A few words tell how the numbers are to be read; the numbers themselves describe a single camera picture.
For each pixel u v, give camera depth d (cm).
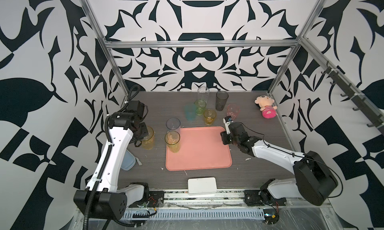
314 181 42
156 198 74
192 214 71
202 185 75
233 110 105
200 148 91
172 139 87
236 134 69
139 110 58
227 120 79
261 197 67
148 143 74
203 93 106
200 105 109
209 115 101
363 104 55
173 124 87
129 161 84
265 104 104
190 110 102
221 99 102
